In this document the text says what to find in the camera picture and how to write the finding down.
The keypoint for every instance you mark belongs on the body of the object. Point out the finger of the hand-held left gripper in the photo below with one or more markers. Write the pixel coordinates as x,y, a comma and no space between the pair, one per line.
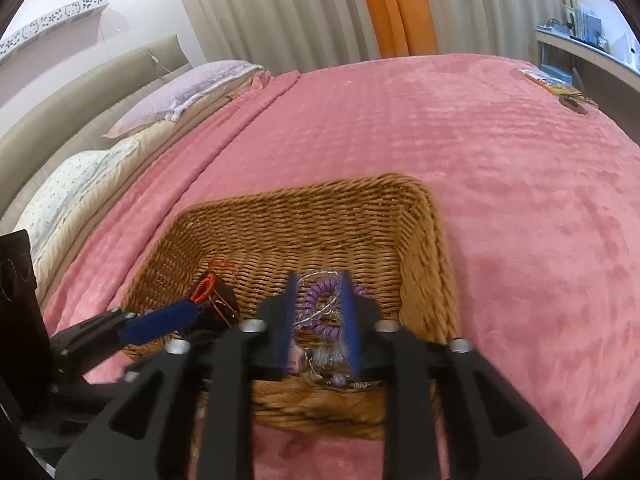
160,321

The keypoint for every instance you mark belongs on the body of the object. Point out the orange curtain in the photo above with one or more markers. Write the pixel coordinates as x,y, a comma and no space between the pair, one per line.
395,5

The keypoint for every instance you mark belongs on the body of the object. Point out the colourful paper packet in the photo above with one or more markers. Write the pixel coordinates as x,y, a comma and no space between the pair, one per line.
545,80

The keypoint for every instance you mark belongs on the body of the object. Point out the light blue box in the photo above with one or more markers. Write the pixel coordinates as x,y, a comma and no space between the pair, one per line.
557,70

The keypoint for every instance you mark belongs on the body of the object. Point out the white patterned wall shelf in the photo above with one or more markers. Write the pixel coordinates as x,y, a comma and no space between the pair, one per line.
50,22

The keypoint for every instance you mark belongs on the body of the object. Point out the white floral pillow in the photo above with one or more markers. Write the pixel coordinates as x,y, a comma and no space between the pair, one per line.
65,195

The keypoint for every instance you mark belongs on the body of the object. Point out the beige curtain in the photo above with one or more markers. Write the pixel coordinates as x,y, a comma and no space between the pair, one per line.
490,5
280,10

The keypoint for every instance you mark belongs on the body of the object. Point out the beige padded headboard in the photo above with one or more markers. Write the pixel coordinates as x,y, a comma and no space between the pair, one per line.
65,95

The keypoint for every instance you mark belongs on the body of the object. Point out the white desk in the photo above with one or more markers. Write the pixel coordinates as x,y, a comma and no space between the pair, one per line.
600,57

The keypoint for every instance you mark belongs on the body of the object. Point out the brown wicker basket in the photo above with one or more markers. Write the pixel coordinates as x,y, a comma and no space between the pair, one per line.
320,220

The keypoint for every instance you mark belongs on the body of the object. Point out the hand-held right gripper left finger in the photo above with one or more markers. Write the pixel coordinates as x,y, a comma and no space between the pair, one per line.
284,322

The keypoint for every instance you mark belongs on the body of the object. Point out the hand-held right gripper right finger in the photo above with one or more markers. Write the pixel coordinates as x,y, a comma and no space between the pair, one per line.
350,327

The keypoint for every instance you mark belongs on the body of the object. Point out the row of books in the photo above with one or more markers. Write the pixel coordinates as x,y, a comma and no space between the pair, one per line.
587,25

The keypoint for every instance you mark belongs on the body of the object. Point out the dark brown hair accessory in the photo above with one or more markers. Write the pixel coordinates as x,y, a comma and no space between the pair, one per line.
575,105

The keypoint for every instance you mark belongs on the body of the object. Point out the lilac pillow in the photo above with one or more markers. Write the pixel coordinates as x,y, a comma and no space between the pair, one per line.
190,90

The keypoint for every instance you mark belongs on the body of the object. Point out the black hair claw clip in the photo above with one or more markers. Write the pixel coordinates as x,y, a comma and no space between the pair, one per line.
220,305

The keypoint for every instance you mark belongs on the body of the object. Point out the beige duvet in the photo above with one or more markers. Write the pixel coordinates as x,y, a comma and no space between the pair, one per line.
150,145

